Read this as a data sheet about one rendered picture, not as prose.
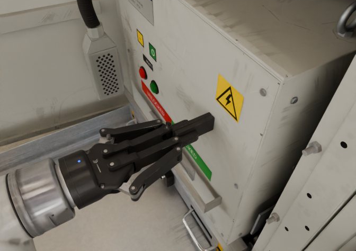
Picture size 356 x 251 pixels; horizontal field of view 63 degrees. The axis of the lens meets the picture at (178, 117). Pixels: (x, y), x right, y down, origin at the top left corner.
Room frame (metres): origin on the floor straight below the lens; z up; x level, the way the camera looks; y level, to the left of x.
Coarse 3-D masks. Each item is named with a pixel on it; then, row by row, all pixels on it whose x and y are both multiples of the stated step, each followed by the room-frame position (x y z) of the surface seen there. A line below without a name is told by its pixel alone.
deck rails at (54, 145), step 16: (112, 112) 0.65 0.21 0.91; (128, 112) 0.67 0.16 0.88; (80, 128) 0.59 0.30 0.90; (96, 128) 0.62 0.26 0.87; (112, 128) 0.63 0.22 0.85; (32, 144) 0.52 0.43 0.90; (48, 144) 0.54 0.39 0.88; (64, 144) 0.56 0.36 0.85; (80, 144) 0.57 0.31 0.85; (0, 160) 0.48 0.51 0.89; (16, 160) 0.49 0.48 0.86; (32, 160) 0.50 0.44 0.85
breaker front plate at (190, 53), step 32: (160, 0) 0.47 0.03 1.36; (128, 32) 0.62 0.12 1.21; (160, 32) 0.47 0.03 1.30; (192, 32) 0.38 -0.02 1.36; (160, 64) 0.48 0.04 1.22; (192, 64) 0.38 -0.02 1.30; (224, 64) 0.31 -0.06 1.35; (256, 64) 0.26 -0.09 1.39; (160, 96) 0.49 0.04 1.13; (192, 96) 0.37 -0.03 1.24; (256, 96) 0.25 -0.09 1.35; (224, 128) 0.29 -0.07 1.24; (256, 128) 0.24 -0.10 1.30; (192, 160) 0.36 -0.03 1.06; (224, 160) 0.28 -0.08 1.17; (224, 192) 0.27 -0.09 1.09; (224, 224) 0.25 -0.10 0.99
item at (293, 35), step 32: (192, 0) 0.40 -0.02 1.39; (224, 0) 0.41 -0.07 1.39; (256, 0) 0.41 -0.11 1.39; (288, 0) 0.41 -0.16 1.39; (320, 0) 0.41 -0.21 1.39; (352, 0) 0.41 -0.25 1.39; (224, 32) 0.32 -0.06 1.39; (256, 32) 0.32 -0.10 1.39; (288, 32) 0.32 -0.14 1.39; (320, 32) 0.32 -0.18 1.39; (288, 64) 0.26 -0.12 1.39; (320, 64) 0.26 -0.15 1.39; (288, 96) 0.24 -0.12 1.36; (320, 96) 0.27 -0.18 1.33; (288, 128) 0.25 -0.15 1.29; (256, 160) 0.23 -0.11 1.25; (288, 160) 0.27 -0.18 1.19; (256, 192) 0.25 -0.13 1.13
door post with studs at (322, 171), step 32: (352, 64) 0.22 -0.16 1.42; (352, 96) 0.21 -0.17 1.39; (320, 128) 0.22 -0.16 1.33; (352, 128) 0.19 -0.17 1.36; (320, 160) 0.20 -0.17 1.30; (352, 160) 0.17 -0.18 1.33; (288, 192) 0.21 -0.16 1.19; (320, 192) 0.18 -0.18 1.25; (288, 224) 0.19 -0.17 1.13; (320, 224) 0.16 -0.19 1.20
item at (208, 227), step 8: (136, 112) 0.63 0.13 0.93; (176, 176) 0.40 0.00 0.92; (176, 184) 0.40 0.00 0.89; (184, 184) 0.38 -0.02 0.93; (184, 192) 0.36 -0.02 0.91; (184, 200) 0.36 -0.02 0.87; (192, 200) 0.34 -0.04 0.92; (200, 216) 0.30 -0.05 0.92; (200, 224) 0.30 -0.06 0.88; (208, 224) 0.28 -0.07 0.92; (208, 232) 0.27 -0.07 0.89; (216, 232) 0.26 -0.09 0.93; (240, 240) 0.24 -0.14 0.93; (224, 248) 0.22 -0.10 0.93; (232, 248) 0.22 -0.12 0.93; (240, 248) 0.22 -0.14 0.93
